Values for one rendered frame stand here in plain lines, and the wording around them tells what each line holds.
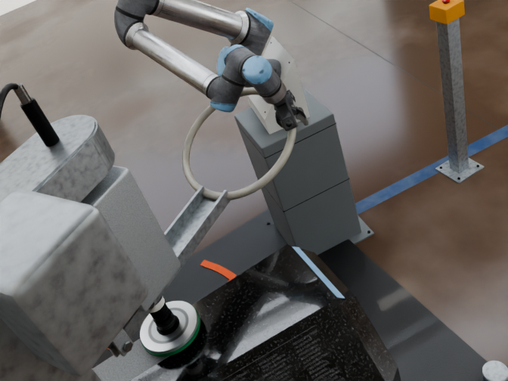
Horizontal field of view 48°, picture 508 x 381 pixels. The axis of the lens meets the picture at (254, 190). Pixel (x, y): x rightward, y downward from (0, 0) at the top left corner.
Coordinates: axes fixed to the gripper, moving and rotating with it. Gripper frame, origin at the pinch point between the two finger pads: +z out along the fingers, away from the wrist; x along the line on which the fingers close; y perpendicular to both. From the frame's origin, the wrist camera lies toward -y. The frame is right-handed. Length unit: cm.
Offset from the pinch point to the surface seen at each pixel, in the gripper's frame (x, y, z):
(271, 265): 26, -43, 16
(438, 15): -65, 78, 59
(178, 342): 54, -71, -6
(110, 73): 244, 307, 190
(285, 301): 20, -61, 11
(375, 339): -4, -76, 30
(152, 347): 64, -71, -7
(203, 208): 39.3, -24.4, -7.4
